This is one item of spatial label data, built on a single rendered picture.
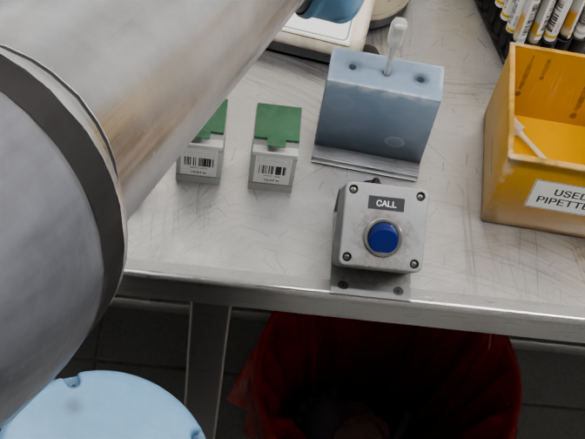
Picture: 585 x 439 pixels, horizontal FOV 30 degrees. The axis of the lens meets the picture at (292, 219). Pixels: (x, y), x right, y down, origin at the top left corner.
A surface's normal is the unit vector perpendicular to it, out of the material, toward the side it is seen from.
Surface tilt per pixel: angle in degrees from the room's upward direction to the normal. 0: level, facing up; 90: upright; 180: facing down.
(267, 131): 0
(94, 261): 75
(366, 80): 0
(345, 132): 90
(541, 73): 90
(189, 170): 90
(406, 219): 30
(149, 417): 7
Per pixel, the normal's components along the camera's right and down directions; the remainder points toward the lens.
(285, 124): 0.11, -0.55
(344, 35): 0.00, -0.16
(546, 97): -0.13, 0.81
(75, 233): 0.94, -0.08
